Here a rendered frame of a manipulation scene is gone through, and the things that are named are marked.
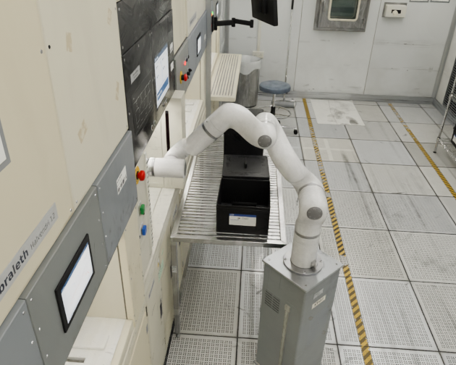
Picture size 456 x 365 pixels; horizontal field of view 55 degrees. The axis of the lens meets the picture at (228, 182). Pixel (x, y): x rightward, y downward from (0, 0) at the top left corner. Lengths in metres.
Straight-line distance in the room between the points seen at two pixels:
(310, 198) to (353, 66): 4.80
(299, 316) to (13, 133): 1.65
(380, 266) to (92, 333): 2.31
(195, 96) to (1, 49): 3.05
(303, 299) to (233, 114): 0.90
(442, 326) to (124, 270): 2.19
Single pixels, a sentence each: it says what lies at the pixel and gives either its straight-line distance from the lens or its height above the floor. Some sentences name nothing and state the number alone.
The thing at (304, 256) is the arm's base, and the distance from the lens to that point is 2.09.
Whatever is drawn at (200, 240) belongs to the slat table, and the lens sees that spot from 2.28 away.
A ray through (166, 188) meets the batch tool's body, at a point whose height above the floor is 0.87.
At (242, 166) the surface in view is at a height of 0.86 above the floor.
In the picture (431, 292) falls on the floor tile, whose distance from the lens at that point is 3.43.
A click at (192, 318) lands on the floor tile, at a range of 2.92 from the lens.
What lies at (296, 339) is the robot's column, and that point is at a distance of 2.29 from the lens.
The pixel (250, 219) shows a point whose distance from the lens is 2.26.
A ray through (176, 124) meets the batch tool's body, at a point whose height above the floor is 1.26.
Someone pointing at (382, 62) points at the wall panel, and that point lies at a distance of 6.63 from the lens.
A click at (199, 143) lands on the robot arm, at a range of 1.81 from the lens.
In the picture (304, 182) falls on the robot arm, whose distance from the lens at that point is 1.96.
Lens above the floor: 2.16
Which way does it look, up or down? 30 degrees down
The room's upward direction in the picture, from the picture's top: 2 degrees clockwise
